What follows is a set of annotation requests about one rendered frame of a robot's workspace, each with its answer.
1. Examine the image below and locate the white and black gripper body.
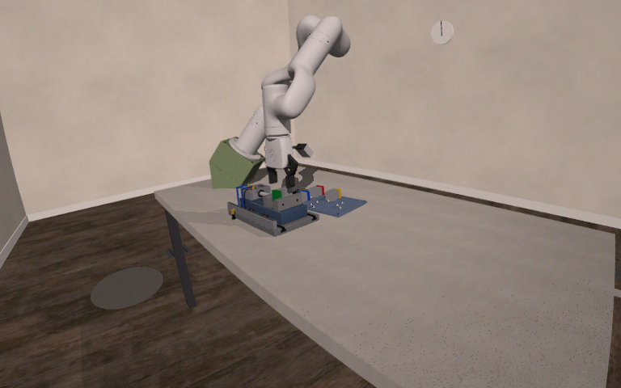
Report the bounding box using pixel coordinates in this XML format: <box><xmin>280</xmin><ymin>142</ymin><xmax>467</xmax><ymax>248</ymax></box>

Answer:
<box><xmin>265</xmin><ymin>134</ymin><xmax>294</xmax><ymax>170</ymax></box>

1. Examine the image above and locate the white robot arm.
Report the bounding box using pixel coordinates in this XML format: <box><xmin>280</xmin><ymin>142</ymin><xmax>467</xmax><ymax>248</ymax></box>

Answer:
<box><xmin>229</xmin><ymin>15</ymin><xmax>350</xmax><ymax>161</ymax></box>

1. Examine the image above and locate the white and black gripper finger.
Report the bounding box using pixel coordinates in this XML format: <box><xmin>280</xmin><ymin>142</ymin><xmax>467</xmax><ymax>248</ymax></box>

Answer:
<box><xmin>265</xmin><ymin>164</ymin><xmax>277</xmax><ymax>184</ymax></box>
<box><xmin>284</xmin><ymin>154</ymin><xmax>298</xmax><ymax>188</ymax></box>

